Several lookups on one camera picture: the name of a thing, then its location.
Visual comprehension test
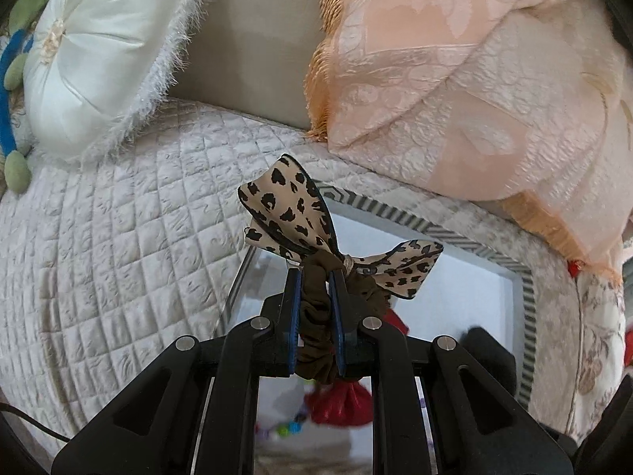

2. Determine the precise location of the red velvet bow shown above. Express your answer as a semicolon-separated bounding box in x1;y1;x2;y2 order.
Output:
302;308;412;428

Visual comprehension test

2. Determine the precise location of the leopard bow brown scrunchie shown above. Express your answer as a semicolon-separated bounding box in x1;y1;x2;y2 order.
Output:
237;154;443;385

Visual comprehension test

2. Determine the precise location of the multicolour bead bracelet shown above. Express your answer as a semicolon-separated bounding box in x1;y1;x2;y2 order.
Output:
254;402;310;441

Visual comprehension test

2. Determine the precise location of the striped white tray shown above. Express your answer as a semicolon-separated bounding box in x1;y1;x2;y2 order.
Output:
216;181;539;456

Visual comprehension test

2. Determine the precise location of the black velvet pouch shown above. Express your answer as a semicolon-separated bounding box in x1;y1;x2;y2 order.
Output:
459;327;517;410

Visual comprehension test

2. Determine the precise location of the beige quilted bedspread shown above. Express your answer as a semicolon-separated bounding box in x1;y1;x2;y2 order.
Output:
1;100;625;466

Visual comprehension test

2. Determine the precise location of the beige upholstered headboard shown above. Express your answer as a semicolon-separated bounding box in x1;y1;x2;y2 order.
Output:
171;0;323;129

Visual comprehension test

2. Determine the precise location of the peach fringed blanket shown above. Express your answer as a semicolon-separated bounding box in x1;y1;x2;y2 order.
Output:
305;0;632;278

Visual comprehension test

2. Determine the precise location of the round white pillow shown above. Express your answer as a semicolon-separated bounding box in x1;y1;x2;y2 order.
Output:
24;0;202;164

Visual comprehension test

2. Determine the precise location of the green blue plush toy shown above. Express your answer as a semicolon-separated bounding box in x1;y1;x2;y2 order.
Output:
1;0;49;194

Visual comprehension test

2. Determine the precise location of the black cable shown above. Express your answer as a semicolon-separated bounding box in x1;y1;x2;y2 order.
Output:
0;402;73;444

